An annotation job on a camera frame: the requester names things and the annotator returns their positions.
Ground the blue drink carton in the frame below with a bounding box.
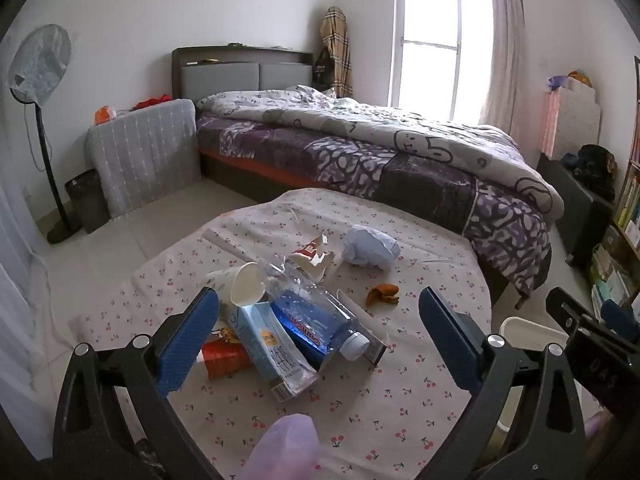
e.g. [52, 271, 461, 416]
[220, 301, 321, 403]

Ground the white sheer curtain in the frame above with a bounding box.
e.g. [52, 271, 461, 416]
[0, 180, 56, 341]

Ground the purple patterned blanket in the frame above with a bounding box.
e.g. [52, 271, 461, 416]
[197, 115, 553, 298]

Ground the window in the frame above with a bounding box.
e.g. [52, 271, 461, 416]
[389, 0, 493, 123]

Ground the row of books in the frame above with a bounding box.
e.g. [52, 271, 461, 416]
[590, 125, 640, 318]

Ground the black suitcase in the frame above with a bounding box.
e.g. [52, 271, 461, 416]
[536, 152, 616, 268]

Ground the black waste basket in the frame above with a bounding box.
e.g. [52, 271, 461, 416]
[64, 170, 110, 235]

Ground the black clothing pile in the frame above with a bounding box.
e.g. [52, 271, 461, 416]
[560, 144, 618, 203]

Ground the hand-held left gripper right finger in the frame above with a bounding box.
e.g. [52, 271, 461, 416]
[419, 286, 586, 480]

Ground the light pink curtain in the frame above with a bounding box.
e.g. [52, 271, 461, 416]
[479, 0, 526, 141]

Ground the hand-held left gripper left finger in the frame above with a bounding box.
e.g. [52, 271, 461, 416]
[52, 287, 226, 480]

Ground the plaid coat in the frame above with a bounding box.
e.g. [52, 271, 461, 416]
[320, 6, 353, 98]

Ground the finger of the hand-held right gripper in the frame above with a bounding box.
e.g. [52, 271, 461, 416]
[546, 287, 601, 335]
[600, 299, 640, 335]

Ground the torn red white paper cup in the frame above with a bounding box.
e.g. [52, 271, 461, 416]
[287, 234, 343, 286]

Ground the red cloth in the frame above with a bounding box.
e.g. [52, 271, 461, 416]
[132, 95, 171, 111]

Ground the white plastic bin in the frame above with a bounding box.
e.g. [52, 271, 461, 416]
[495, 316, 571, 441]

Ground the black bag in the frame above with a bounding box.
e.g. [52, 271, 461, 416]
[312, 47, 337, 88]

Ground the white cartoon print duvet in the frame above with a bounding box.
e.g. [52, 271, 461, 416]
[195, 85, 565, 221]

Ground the wooden bookshelf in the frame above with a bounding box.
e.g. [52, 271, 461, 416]
[587, 55, 640, 321]

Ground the light blue paper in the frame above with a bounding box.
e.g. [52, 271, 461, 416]
[342, 226, 401, 272]

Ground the pink white foam board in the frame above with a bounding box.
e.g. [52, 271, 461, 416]
[540, 80, 601, 158]

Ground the clear plastic bottle blue label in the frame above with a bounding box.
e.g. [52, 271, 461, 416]
[257, 255, 371, 361]

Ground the cherry print tablecloth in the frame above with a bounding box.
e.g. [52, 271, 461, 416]
[65, 187, 493, 480]

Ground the standing fan with cover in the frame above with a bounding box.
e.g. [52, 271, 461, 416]
[6, 24, 83, 245]

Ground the purple cloth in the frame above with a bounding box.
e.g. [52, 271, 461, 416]
[249, 414, 319, 480]

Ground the orange peel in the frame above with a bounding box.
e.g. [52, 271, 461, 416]
[367, 284, 401, 309]

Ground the bed with grey headboard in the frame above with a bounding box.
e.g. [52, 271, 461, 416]
[171, 46, 553, 311]

